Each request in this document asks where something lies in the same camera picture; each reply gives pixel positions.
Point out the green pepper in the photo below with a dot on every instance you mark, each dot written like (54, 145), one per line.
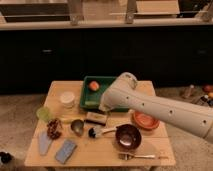
(92, 103)

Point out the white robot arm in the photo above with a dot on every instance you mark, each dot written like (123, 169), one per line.
(195, 119)

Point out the green plastic tray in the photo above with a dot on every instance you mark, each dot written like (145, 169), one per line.
(88, 95)

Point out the small orange fruit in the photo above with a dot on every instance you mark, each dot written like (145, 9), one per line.
(94, 86)

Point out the wooden block sponge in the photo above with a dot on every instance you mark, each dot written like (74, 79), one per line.
(97, 118)

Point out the white round container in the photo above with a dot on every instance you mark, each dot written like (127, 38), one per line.
(67, 99)

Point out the black white brush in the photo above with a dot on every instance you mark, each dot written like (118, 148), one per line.
(97, 131)

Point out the orange plastic bowl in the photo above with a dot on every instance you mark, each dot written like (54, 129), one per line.
(145, 121)

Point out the metal measuring cup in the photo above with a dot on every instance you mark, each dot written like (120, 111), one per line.
(77, 126)

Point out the dark purple bowl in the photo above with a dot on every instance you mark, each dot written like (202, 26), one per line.
(128, 137)

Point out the wooden table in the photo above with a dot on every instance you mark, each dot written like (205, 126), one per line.
(100, 152)

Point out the brown grape bunch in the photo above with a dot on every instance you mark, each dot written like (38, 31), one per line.
(52, 129)

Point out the light green cup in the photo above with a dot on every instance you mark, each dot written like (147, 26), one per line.
(43, 113)

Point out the blue sponge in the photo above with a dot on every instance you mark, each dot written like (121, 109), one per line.
(66, 150)

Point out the grey blue wedge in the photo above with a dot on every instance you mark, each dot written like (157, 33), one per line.
(44, 142)

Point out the black object on floor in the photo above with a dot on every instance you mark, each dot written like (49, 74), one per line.
(5, 157)

